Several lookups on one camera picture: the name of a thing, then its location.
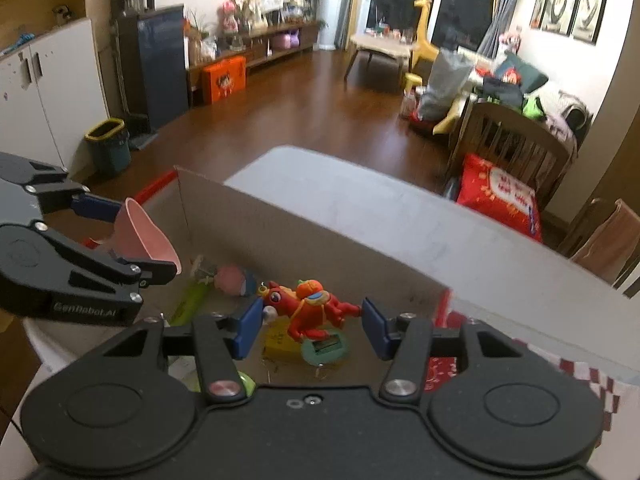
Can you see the yellow giraffe toy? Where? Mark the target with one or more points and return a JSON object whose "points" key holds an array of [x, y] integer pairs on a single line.
{"points": [[425, 35]]}

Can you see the yellow cardboard box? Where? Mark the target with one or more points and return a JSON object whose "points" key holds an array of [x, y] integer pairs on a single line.
{"points": [[280, 347]]}

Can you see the round wooden coffee table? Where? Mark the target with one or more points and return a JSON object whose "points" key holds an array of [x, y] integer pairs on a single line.
{"points": [[382, 45]]}

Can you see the red checked printed tablecloth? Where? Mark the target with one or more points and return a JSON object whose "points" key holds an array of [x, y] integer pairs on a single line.
{"points": [[590, 385]]}

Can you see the glass balcony door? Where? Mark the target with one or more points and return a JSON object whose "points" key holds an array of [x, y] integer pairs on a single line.
{"points": [[435, 0]]}

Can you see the small yellow stool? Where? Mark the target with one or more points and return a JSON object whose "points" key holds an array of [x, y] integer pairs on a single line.
{"points": [[412, 84]]}

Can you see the pink doll toy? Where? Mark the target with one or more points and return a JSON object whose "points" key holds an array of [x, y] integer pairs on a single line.
{"points": [[231, 17]]}

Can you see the wooden TV console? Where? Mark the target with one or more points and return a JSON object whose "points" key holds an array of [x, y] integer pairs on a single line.
{"points": [[270, 42]]}

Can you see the orange gift box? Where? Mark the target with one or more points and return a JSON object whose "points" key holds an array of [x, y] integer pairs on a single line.
{"points": [[224, 79]]}

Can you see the white tower air conditioner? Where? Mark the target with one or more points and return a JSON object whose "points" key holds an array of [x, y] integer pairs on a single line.
{"points": [[334, 15]]}

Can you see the pink plastic cup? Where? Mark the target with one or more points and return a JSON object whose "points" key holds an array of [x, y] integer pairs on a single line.
{"points": [[145, 235]]}

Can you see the wooden slatted chair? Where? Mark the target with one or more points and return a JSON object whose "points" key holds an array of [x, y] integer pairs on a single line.
{"points": [[515, 135]]}

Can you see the grey curtain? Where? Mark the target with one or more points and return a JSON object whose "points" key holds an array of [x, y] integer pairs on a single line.
{"points": [[500, 5]]}

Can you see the wooden chair with pink cloth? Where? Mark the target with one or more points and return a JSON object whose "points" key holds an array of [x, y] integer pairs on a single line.
{"points": [[605, 245]]}

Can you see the pink handbag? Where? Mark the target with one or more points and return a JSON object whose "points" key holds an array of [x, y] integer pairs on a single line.
{"points": [[285, 40]]}

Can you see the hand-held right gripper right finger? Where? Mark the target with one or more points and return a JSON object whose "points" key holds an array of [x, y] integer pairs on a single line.
{"points": [[377, 330]]}

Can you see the small green ball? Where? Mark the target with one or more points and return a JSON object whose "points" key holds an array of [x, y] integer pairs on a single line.
{"points": [[246, 382]]}

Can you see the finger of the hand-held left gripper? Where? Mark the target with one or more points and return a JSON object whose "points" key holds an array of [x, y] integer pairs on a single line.
{"points": [[95, 207], [150, 272]]}

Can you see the red horse solar toy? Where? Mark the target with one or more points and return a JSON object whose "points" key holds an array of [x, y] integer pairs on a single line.
{"points": [[310, 315]]}

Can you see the white cabinet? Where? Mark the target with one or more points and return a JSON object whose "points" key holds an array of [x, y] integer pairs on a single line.
{"points": [[50, 95]]}

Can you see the dark blue tall appliance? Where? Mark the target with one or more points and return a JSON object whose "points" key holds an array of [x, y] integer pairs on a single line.
{"points": [[162, 65]]}

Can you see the green trash bin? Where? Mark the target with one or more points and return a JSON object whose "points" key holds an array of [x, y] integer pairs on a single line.
{"points": [[107, 147]]}

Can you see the red cardboard storage box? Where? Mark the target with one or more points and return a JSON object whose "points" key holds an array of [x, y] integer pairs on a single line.
{"points": [[310, 240]]}

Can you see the grey plastic bag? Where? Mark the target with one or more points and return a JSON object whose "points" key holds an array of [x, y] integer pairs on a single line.
{"points": [[445, 85]]}

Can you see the pink pig toy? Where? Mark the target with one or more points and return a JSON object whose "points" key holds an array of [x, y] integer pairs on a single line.
{"points": [[232, 281]]}

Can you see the sofa covered with clothes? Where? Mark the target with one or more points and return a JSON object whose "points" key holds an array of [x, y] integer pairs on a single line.
{"points": [[545, 95]]}

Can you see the red printed cushion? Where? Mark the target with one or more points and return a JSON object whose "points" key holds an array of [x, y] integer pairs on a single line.
{"points": [[500, 195]]}

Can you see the black water dispenser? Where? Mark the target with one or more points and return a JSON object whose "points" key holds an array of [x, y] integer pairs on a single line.
{"points": [[127, 10]]}

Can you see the green plastic cylinder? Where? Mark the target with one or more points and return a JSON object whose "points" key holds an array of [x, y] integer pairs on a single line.
{"points": [[190, 302]]}

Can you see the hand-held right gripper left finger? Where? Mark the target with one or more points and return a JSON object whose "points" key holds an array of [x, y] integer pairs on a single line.
{"points": [[247, 327]]}

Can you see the narrow framed wall picture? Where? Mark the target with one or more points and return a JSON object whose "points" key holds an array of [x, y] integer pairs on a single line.
{"points": [[540, 7]]}

